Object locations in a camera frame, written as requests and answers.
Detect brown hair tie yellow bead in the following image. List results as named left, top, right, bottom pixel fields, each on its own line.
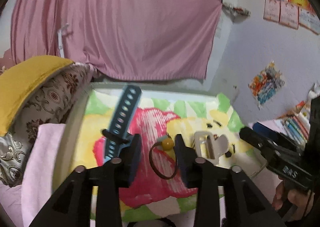
left=148, top=134, right=178, bottom=180

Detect person's right hand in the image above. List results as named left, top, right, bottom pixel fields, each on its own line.
left=272, top=180, right=314, bottom=220

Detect white hair clip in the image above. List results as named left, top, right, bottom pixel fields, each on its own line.
left=192, top=131, right=229, bottom=164

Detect stack of books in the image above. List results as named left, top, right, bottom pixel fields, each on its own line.
left=279, top=101, right=311, bottom=147

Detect grey tray box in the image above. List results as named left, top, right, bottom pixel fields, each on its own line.
left=51, top=81, right=268, bottom=222

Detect colourful cartoon towel liner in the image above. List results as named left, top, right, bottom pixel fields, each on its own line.
left=119, top=94, right=262, bottom=222

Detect floral brocade pillow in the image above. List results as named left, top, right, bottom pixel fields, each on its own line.
left=1, top=63, right=96, bottom=187

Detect pink folded blanket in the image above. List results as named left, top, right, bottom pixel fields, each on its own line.
left=21, top=123, right=66, bottom=226

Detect pink bed sheet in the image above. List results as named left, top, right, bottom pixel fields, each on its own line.
left=0, top=117, right=301, bottom=227

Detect pink curtain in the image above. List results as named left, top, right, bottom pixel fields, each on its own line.
left=11, top=0, right=222, bottom=81

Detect yellow pillow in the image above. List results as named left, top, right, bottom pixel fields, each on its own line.
left=1, top=55, right=74, bottom=137

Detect blue watch with strap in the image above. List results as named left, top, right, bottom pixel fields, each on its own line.
left=101, top=85, right=142, bottom=164

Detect colourful wall drawing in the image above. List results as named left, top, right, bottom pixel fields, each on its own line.
left=248, top=61, right=285, bottom=109

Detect wall certificates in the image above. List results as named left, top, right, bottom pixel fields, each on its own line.
left=263, top=0, right=319, bottom=35

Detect white window handle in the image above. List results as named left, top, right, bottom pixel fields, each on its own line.
left=57, top=23, right=69, bottom=58

